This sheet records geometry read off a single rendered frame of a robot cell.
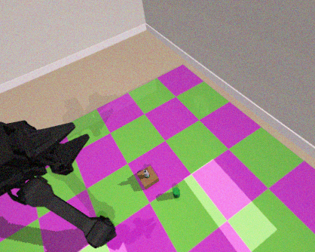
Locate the brown wooden block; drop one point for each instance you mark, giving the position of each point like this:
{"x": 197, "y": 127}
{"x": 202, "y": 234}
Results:
{"x": 151, "y": 180}

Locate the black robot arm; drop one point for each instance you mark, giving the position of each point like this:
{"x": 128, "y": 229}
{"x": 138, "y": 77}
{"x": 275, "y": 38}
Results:
{"x": 39, "y": 193}

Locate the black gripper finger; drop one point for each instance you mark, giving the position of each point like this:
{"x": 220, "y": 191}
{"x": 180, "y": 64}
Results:
{"x": 38, "y": 143}
{"x": 69, "y": 150}

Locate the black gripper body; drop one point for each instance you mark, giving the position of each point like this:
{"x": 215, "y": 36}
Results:
{"x": 16, "y": 167}

